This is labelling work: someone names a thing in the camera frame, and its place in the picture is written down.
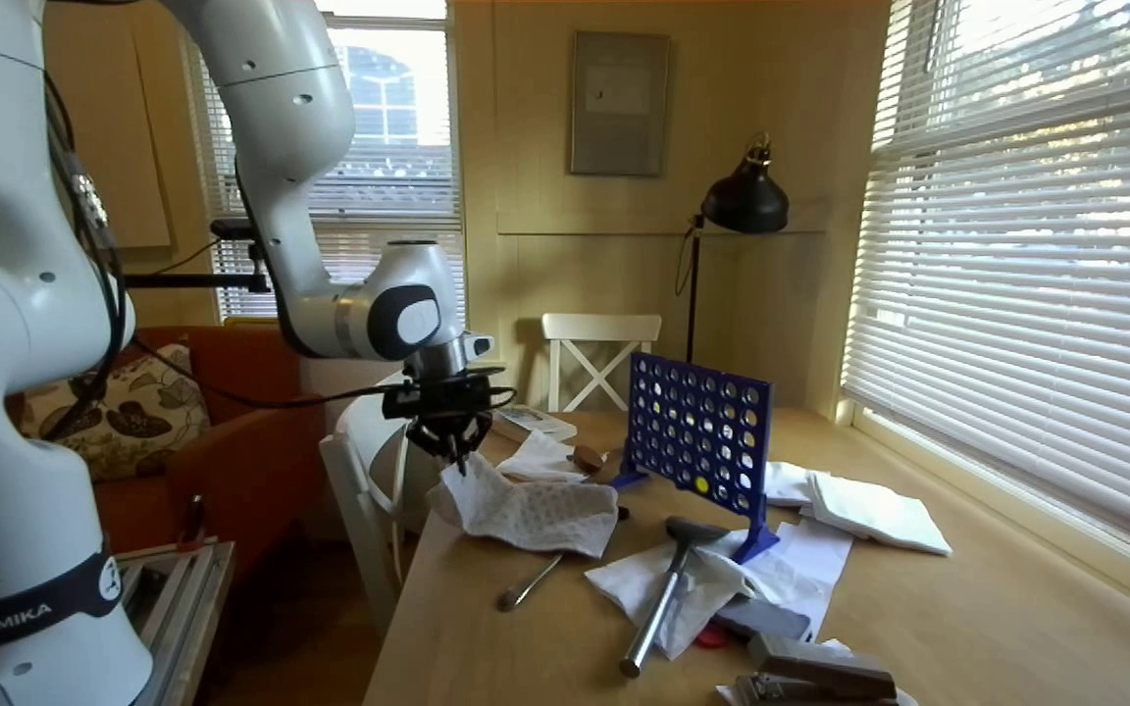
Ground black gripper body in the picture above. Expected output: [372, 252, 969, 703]
[382, 365, 505, 431]

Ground white textured cloth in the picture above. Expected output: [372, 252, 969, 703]
[437, 448, 627, 565]

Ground paperback book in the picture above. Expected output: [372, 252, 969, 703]
[492, 399, 580, 448]

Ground small white napkin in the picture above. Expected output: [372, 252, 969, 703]
[497, 426, 594, 489]

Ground white curved-back chair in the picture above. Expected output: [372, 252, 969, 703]
[318, 386, 453, 633]

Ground silver metal fork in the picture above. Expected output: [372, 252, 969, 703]
[496, 546, 570, 617]

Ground white cross-back chair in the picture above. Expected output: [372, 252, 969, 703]
[538, 308, 669, 421]

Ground orange armchair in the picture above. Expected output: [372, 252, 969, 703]
[92, 322, 393, 579]

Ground blue connect four game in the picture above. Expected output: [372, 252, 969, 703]
[610, 350, 785, 570]

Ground window with narrow blind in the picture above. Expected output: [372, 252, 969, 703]
[190, 0, 471, 329]

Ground leaf-patterned cushion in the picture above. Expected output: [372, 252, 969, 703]
[11, 342, 217, 488]

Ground metal rack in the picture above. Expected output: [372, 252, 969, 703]
[117, 536, 238, 706]

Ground grey flat block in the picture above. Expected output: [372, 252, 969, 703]
[714, 592, 818, 647]

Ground white paper sheets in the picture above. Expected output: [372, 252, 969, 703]
[580, 512, 856, 663]

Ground black desk lamp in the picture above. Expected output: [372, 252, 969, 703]
[684, 133, 793, 367]

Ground grey stapler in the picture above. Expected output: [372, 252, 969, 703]
[729, 633, 904, 706]

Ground folded white towel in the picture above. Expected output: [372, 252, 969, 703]
[798, 468, 958, 562]

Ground wide white window blind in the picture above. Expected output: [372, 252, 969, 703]
[835, 0, 1130, 562]

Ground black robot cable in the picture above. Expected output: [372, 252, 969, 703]
[39, 63, 413, 410]

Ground black camera stand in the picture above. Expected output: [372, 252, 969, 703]
[117, 234, 274, 297]

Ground grey wall panel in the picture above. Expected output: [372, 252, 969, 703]
[561, 33, 674, 180]

